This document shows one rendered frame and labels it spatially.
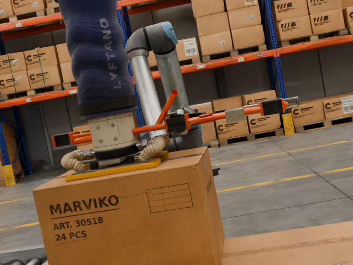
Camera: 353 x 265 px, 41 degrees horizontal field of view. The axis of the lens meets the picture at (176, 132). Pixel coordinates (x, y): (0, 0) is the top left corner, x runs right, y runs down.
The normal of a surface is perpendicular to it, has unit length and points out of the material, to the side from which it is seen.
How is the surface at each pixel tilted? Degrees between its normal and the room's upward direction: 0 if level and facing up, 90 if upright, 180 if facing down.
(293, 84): 90
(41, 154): 90
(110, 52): 70
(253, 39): 93
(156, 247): 90
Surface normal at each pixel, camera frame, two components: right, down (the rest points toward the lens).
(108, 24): 0.59, -0.26
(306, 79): -0.04, 0.10
